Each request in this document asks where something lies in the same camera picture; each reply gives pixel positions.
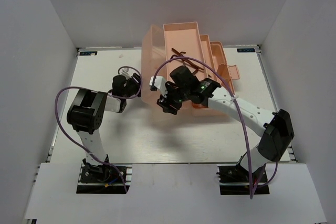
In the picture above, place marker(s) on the pink plastic tool box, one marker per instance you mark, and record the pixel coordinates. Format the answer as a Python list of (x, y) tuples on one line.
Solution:
[(155, 61)]

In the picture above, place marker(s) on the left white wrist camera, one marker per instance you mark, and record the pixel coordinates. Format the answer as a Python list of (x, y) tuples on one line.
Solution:
[(124, 71)]

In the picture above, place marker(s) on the small dark hex key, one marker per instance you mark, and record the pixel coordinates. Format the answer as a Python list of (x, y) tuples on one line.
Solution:
[(182, 60)]

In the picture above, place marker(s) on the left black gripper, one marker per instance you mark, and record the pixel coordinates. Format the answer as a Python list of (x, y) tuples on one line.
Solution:
[(133, 80)]

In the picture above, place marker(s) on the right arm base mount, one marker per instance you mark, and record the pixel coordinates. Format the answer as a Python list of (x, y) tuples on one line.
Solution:
[(233, 183)]

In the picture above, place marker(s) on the long hex key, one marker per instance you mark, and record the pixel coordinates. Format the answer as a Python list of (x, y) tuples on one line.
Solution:
[(196, 68), (178, 53)]

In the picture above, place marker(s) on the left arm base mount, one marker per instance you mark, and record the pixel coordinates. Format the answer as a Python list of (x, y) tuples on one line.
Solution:
[(108, 182)]

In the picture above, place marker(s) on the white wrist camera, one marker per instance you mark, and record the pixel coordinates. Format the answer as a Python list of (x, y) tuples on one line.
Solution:
[(158, 83), (124, 71)]

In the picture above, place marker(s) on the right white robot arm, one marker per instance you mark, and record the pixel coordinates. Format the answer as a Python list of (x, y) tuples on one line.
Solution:
[(274, 128)]

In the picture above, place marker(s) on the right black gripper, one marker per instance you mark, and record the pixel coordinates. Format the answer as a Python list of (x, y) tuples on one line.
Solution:
[(166, 102)]

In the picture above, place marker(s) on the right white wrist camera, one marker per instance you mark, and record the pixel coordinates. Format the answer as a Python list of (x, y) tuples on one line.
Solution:
[(158, 83)]

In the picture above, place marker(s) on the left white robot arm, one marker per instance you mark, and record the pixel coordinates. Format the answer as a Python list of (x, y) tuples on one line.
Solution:
[(86, 114)]

